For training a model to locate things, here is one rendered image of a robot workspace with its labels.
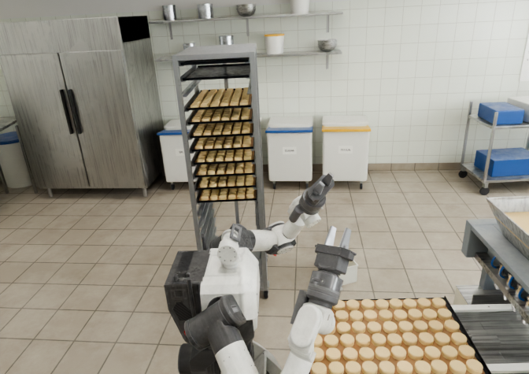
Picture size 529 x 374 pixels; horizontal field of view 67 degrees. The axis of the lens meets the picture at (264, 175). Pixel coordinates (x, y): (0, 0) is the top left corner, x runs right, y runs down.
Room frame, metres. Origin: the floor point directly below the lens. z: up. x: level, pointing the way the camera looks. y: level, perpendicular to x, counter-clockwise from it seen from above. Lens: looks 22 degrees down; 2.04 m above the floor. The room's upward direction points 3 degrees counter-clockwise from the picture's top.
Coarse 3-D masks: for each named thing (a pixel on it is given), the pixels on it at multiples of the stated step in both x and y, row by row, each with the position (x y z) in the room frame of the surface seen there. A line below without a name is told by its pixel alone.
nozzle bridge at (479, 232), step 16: (480, 224) 1.42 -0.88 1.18; (496, 224) 1.42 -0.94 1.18; (464, 240) 1.46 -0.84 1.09; (480, 240) 1.42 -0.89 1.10; (496, 240) 1.30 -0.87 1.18; (480, 256) 1.39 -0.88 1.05; (496, 256) 1.22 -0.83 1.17; (512, 256) 1.19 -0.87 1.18; (496, 272) 1.28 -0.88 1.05; (512, 272) 1.11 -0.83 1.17; (528, 272) 1.10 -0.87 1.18; (528, 288) 1.02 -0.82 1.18; (512, 304) 1.13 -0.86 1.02; (528, 320) 1.03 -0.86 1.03
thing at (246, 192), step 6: (204, 192) 2.54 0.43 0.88; (210, 192) 2.58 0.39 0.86; (216, 192) 2.53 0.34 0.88; (222, 192) 2.53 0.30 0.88; (228, 192) 2.57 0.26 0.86; (234, 192) 2.52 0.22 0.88; (240, 192) 2.51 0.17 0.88; (246, 192) 2.51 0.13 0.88; (252, 192) 2.51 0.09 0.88; (204, 198) 2.45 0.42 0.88; (210, 198) 2.46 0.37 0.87; (216, 198) 2.46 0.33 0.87; (222, 198) 2.44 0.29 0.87; (228, 198) 2.46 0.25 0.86; (234, 198) 2.45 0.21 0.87; (240, 198) 2.44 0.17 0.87
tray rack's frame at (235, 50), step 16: (192, 48) 2.88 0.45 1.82; (208, 48) 2.81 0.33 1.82; (224, 48) 2.74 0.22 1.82; (240, 48) 2.68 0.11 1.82; (256, 48) 3.02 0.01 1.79; (224, 64) 3.04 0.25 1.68; (256, 64) 3.02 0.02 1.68; (224, 80) 3.04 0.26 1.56; (256, 80) 3.02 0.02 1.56; (256, 256) 2.82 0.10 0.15
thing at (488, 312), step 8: (488, 304) 1.27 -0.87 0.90; (496, 304) 1.27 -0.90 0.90; (504, 304) 1.27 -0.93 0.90; (456, 312) 1.25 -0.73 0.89; (464, 312) 1.25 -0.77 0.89; (472, 312) 1.25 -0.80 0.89; (480, 312) 1.25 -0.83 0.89; (488, 312) 1.24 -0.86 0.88; (496, 312) 1.24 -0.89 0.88; (504, 312) 1.24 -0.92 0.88; (512, 312) 1.24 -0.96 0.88; (464, 320) 1.25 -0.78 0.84; (472, 320) 1.25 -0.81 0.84; (480, 320) 1.24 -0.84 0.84; (488, 320) 1.24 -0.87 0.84
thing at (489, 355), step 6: (462, 324) 1.23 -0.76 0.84; (468, 324) 1.23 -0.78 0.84; (474, 324) 1.23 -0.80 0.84; (480, 324) 1.23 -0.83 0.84; (468, 330) 1.20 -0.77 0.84; (474, 330) 1.20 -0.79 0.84; (480, 330) 1.20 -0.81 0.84; (480, 354) 1.08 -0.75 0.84; (486, 354) 1.08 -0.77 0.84; (492, 354) 1.08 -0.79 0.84; (498, 354) 1.08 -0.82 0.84; (486, 360) 1.06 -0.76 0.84; (492, 360) 1.05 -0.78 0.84; (498, 360) 1.05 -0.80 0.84; (504, 360) 1.05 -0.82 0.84
